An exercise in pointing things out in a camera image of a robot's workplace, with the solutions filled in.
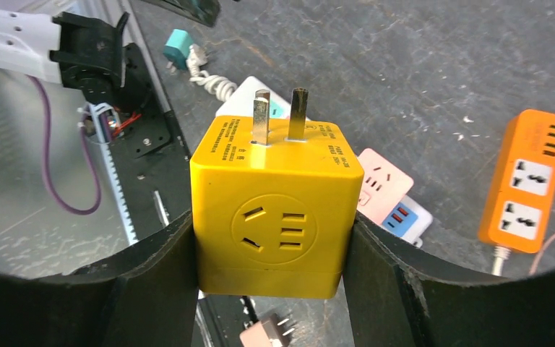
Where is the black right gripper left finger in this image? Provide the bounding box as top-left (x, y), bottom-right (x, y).
top-left (0, 213), bottom-right (198, 346)

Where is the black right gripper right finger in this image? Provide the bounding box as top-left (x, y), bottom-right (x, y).
top-left (343, 214), bottom-right (555, 346)

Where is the white multicolour power strip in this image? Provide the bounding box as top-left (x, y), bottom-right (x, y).
top-left (215, 76), bottom-right (434, 248)

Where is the yellow cube socket adapter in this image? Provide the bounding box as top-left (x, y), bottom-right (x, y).
top-left (190, 88), bottom-right (363, 299)

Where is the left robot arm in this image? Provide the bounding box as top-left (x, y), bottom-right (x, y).
top-left (0, 9), bottom-right (129, 93)

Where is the small pink plug adapter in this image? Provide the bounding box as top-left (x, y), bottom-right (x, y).
top-left (239, 313), bottom-right (296, 347)

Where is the teal plug adapter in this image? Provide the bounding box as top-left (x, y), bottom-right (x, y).
top-left (163, 29), bottom-right (194, 74)

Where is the orange power strip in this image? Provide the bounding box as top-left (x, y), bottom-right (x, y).
top-left (478, 109), bottom-right (555, 254)

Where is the white coiled cable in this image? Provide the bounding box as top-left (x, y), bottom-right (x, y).
top-left (186, 43), bottom-right (238, 103)

